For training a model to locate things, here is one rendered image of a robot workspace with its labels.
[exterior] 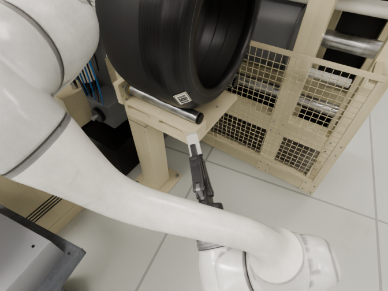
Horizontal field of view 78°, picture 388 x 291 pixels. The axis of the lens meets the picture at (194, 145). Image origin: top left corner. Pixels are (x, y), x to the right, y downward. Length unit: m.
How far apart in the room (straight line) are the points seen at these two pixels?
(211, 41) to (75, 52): 0.82
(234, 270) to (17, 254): 0.62
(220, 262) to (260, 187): 1.29
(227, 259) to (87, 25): 0.50
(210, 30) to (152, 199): 0.91
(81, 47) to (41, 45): 0.08
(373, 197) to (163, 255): 1.48
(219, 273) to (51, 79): 0.47
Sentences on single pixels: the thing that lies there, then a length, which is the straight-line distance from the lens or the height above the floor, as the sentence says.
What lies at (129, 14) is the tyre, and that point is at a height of 1.27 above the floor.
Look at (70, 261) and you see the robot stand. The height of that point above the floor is 0.65.
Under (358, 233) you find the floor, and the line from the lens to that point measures 1.89.
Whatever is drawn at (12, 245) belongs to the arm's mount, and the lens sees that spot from 0.93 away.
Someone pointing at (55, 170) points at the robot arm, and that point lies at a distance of 0.31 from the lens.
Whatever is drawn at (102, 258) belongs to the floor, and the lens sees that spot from 1.63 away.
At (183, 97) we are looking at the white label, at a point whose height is 1.05.
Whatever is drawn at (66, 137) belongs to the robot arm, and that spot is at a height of 1.28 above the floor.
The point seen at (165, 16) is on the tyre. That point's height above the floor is 1.28.
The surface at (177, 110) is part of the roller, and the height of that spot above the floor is 0.91.
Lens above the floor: 1.48
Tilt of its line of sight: 48 degrees down
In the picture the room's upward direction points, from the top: straight up
